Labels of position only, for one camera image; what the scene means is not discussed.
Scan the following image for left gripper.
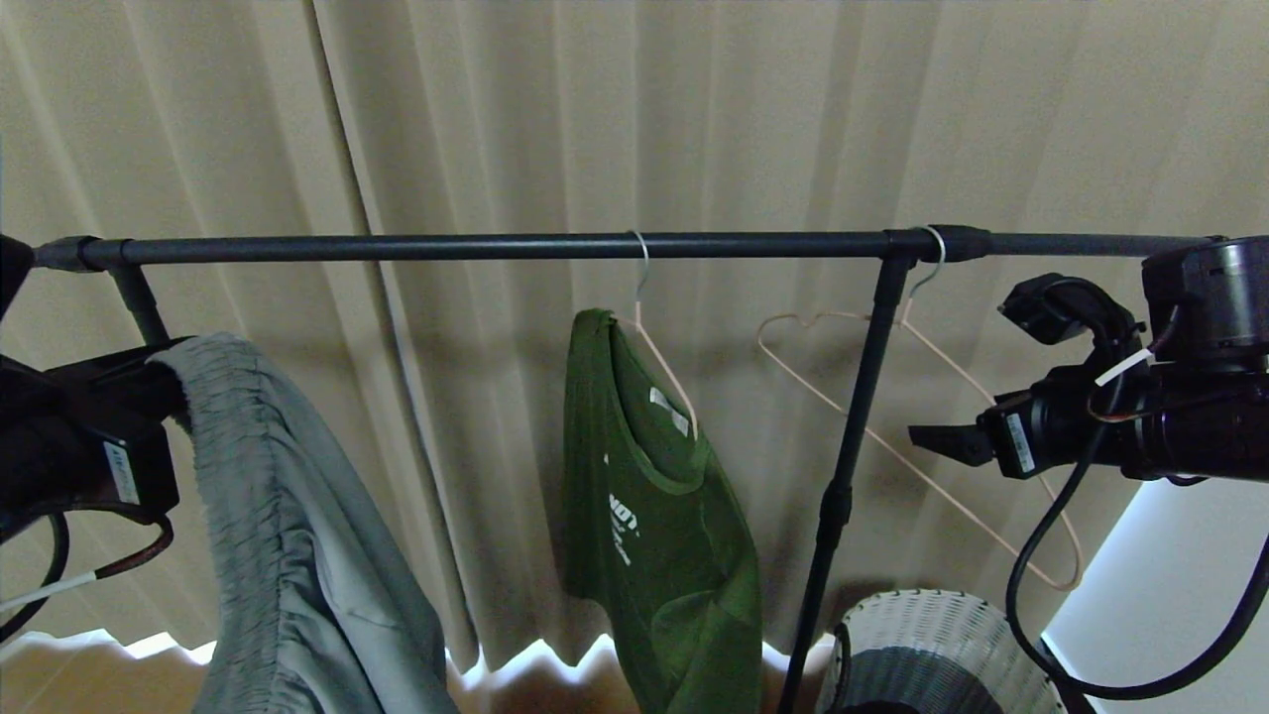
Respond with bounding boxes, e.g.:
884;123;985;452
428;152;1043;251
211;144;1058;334
0;337;190;542

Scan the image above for pink clothes hanger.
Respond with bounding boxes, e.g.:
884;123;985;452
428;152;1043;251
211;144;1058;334
615;230;701;439
756;226;1085;594

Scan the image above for beige curtain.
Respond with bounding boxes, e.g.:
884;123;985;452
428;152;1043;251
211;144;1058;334
0;0;1269;685

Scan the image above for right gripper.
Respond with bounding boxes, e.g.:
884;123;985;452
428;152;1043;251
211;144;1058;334
908;381;1269;486

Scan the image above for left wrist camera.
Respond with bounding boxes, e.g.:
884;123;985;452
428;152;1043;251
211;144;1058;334
0;233;37;320

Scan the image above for pale grey shorts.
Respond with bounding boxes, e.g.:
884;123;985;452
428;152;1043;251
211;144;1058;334
149;332;459;714

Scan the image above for white laundry basket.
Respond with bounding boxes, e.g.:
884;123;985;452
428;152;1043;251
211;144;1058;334
818;589;1067;714

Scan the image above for black clothes rack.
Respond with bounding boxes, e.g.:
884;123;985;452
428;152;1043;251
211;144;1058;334
35;224;1225;714

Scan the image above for green t-shirt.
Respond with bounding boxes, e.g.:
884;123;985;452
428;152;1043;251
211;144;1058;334
562;307;764;714

